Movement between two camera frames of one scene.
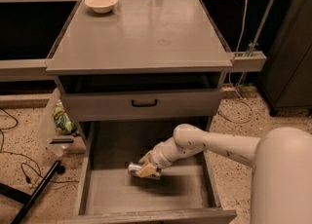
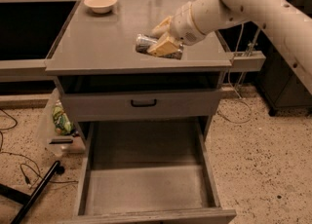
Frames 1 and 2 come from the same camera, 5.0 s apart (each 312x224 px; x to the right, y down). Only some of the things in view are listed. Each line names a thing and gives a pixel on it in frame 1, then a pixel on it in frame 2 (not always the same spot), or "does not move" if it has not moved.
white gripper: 158,157 → 182,25
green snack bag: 63,123 does not move
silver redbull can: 135,168 → 143,42
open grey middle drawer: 185,193 does not move
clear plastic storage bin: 58,131 does not move
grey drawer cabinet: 132,70 does not move
